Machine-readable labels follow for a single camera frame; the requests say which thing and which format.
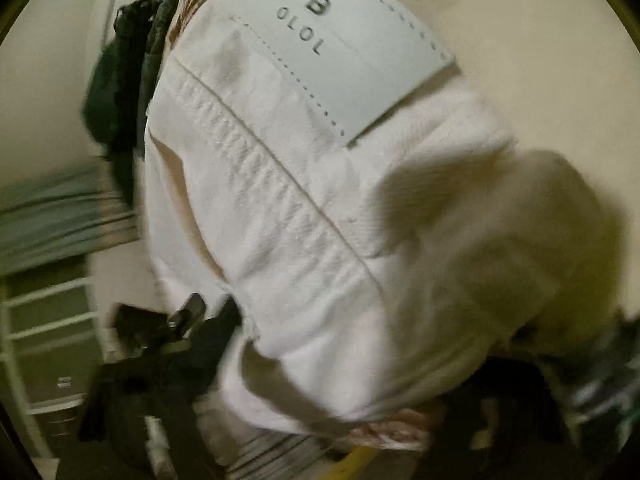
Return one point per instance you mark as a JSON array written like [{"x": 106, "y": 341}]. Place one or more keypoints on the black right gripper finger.
[{"x": 191, "y": 313}]

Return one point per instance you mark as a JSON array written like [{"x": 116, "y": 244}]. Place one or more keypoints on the white framed window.
[{"x": 51, "y": 346}]

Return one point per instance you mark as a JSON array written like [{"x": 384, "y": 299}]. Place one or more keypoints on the striped folded blanket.
[{"x": 63, "y": 214}]

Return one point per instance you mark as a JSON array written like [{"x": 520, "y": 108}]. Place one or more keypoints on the folded dark green pants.
[{"x": 122, "y": 85}]

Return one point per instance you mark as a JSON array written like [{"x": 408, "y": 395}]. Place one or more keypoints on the white pants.
[{"x": 328, "y": 166}]

